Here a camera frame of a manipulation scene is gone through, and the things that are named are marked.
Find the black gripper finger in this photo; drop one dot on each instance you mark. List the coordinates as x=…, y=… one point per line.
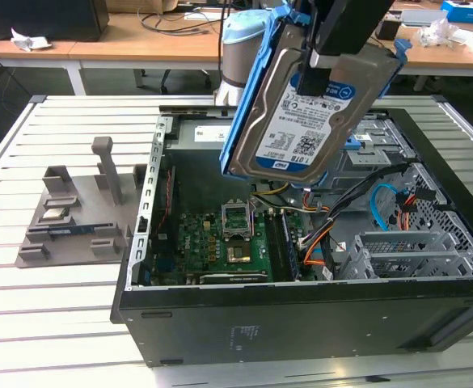
x=349, y=24

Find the hard disk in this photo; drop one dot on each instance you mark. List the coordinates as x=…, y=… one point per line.
x=284, y=133

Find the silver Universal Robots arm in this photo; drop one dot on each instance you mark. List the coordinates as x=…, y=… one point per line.
x=236, y=60

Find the grey metal disk bay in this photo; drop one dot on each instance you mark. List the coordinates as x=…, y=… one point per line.
x=402, y=254

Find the small black box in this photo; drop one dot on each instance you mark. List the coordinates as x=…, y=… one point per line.
x=389, y=30

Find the flat grey box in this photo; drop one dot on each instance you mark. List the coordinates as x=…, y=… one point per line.
x=422, y=17

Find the crumpled clear plastic bag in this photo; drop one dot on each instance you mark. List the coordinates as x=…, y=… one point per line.
x=434, y=32

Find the blue cardboard box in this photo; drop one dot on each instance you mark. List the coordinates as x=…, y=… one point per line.
x=466, y=12

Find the blue plastic drive latch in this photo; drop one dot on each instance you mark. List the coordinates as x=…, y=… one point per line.
x=353, y=142

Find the white box black inset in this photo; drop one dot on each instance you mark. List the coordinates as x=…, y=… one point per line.
x=466, y=40

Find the grey metal drive cage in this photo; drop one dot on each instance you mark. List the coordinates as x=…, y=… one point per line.
x=357, y=169

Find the white keyboard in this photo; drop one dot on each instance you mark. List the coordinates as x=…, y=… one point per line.
x=203, y=16

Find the brown cardboard box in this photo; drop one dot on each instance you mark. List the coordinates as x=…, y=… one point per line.
x=139, y=5

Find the grey power supply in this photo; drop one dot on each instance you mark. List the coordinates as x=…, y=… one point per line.
x=195, y=174

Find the thin locking lever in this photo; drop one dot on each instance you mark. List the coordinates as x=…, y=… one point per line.
x=252, y=220

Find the installed RAM stick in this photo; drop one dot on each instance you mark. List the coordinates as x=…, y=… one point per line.
x=290, y=246

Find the black RAM slot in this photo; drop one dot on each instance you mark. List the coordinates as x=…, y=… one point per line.
x=276, y=250

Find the CPU socket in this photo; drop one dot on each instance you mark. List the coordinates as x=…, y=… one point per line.
x=239, y=252

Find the green motherboard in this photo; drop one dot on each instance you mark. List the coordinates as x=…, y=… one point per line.
x=195, y=242

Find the black graphics card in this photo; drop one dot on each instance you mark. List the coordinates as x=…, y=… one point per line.
x=232, y=278

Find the black computer tower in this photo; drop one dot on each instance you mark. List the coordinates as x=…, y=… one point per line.
x=38, y=20

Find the black PC case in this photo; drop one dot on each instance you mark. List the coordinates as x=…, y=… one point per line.
x=260, y=323

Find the grey parts rack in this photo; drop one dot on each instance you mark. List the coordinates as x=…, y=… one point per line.
x=86, y=202

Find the crumpled white paper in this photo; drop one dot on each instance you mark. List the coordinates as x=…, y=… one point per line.
x=30, y=42

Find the blue RAM stick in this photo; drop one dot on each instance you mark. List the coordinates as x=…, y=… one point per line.
x=70, y=231

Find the silver CPU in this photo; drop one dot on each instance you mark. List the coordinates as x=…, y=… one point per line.
x=52, y=214

